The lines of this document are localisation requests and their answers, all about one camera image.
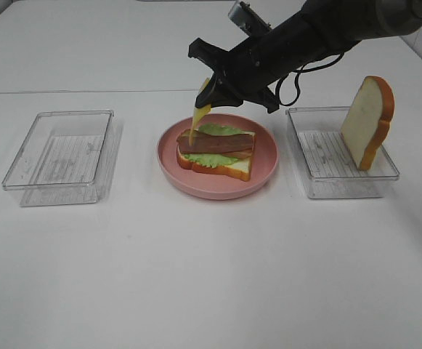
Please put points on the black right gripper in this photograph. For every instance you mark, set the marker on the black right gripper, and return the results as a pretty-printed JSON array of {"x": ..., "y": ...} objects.
[{"x": 245, "y": 72}]

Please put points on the yellow cheese slice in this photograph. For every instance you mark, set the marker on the yellow cheese slice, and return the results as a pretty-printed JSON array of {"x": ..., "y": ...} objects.
[{"x": 198, "y": 114}]

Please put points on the bacon strip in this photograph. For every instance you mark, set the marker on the bacon strip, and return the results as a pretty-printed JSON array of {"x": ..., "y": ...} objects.
[
  {"x": 204, "y": 143},
  {"x": 236, "y": 154}
]

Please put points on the green lettuce leaf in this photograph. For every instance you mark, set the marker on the green lettuce leaf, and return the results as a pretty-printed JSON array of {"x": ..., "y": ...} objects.
[{"x": 210, "y": 160}]

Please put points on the bread slice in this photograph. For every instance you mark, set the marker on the bread slice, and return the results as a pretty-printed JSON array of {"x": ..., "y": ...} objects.
[
  {"x": 368, "y": 121},
  {"x": 240, "y": 170}
]

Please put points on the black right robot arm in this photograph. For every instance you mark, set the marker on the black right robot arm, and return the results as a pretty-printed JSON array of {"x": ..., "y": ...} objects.
[{"x": 320, "y": 29}]

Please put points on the pink round plate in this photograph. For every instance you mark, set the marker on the pink round plate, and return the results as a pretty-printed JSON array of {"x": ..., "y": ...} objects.
[{"x": 214, "y": 186}]

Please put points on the clear right plastic container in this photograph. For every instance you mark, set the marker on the clear right plastic container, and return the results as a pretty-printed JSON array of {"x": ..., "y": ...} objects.
[{"x": 326, "y": 167}]

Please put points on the clear plastic container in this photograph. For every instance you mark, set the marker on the clear plastic container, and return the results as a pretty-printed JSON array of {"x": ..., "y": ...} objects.
[
  {"x": 326, "y": 167},
  {"x": 66, "y": 158}
]

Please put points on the standing bread slice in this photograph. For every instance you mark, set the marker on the standing bread slice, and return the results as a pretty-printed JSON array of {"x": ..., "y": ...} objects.
[{"x": 368, "y": 121}]

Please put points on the clear left plastic container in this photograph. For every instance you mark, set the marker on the clear left plastic container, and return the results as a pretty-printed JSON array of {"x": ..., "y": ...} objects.
[{"x": 66, "y": 158}]

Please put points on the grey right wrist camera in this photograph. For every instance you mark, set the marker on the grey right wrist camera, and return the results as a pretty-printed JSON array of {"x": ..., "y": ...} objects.
[{"x": 244, "y": 17}]

